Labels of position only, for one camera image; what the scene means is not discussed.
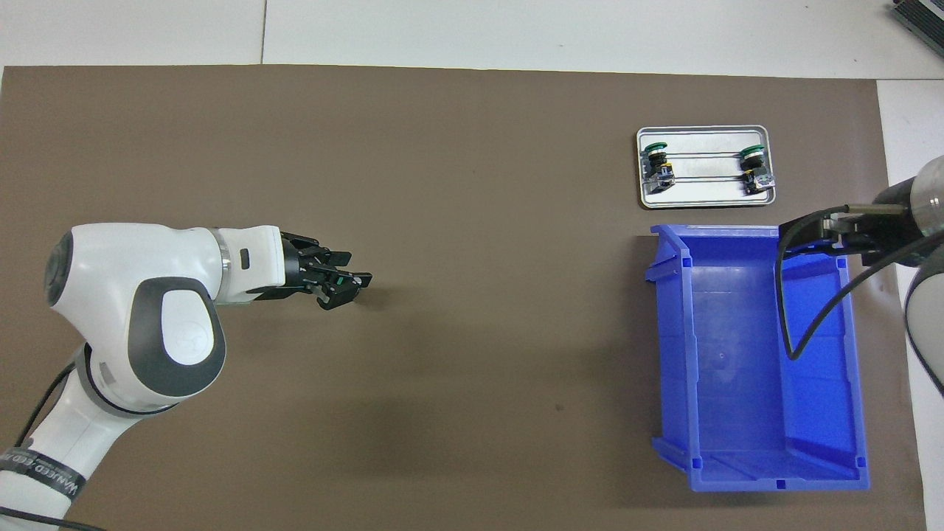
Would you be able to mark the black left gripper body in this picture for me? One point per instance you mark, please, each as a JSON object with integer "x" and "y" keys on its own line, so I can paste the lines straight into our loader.
{"x": 301, "y": 265}

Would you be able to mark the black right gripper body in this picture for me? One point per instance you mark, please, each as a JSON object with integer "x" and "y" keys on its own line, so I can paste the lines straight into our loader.
{"x": 889, "y": 232}

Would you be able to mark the green push button switch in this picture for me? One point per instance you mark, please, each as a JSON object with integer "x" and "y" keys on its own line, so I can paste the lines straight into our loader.
{"x": 661, "y": 171}
{"x": 756, "y": 177}
{"x": 338, "y": 280}

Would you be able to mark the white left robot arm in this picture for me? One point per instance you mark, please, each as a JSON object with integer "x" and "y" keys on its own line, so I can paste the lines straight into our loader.
{"x": 133, "y": 280}

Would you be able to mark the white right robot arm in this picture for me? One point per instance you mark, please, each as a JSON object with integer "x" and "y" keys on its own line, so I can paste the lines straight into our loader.
{"x": 931, "y": 324}

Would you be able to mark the silver metal tray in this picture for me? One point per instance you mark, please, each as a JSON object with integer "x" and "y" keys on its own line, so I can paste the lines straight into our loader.
{"x": 708, "y": 199}

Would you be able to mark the thin metal tray rod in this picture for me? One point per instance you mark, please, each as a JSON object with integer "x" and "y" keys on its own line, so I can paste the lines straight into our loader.
{"x": 704, "y": 179}
{"x": 704, "y": 154}

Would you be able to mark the blue plastic storage bin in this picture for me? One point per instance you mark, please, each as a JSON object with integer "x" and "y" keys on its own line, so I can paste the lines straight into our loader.
{"x": 737, "y": 369}

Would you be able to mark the brown table mat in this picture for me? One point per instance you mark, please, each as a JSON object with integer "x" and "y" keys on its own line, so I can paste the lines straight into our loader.
{"x": 516, "y": 332}

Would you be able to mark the dark ribbed device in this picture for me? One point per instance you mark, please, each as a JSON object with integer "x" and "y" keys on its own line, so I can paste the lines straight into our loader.
{"x": 922, "y": 15}

